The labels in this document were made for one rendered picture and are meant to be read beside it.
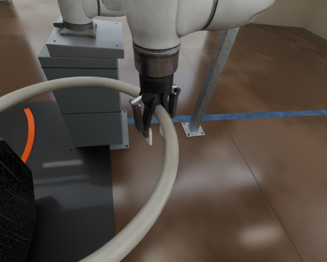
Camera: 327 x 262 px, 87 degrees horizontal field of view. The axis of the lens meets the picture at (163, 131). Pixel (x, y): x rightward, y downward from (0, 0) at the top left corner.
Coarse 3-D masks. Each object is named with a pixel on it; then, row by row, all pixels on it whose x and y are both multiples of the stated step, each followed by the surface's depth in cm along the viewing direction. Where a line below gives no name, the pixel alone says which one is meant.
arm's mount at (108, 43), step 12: (108, 24) 111; (120, 24) 114; (60, 36) 92; (72, 36) 94; (96, 36) 99; (108, 36) 101; (120, 36) 103; (48, 48) 87; (60, 48) 88; (72, 48) 89; (84, 48) 90; (96, 48) 92; (108, 48) 93; (120, 48) 94
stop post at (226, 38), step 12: (228, 36) 109; (216, 48) 119; (228, 48) 116; (216, 60) 121; (216, 72) 128; (204, 84) 140; (216, 84) 137; (204, 96) 143; (204, 108) 154; (192, 120) 169; (192, 132) 176
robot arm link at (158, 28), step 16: (128, 0) 25; (144, 0) 24; (160, 0) 23; (176, 0) 24; (192, 0) 25; (208, 0) 26; (128, 16) 27; (144, 16) 25; (160, 16) 25; (176, 16) 26; (192, 16) 27; (208, 16) 28; (144, 32) 27; (160, 32) 27; (176, 32) 28; (192, 32) 31; (144, 48) 29; (160, 48) 29
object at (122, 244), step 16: (64, 80) 48; (80, 80) 49; (96, 80) 49; (112, 80) 49; (16, 96) 44; (32, 96) 46; (0, 112) 43; (160, 112) 41; (176, 144) 35; (176, 160) 33; (160, 176) 31; (160, 192) 28; (144, 208) 27; (160, 208) 27; (128, 224) 26; (144, 224) 25; (112, 240) 24; (128, 240) 24; (96, 256) 23; (112, 256) 23
